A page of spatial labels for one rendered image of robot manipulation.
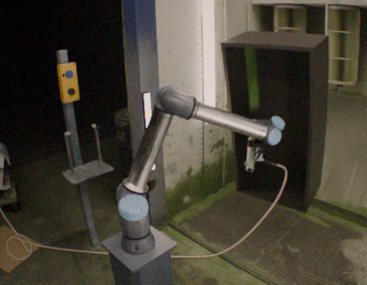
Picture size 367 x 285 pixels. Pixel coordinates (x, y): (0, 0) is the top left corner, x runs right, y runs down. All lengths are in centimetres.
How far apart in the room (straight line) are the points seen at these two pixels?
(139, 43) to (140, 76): 23
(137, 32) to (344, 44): 179
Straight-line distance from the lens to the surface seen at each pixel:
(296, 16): 311
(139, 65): 218
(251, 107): 240
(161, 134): 154
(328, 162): 313
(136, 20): 216
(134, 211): 149
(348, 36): 289
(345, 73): 291
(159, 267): 169
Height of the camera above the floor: 173
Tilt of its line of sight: 21 degrees down
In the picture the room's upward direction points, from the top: 2 degrees counter-clockwise
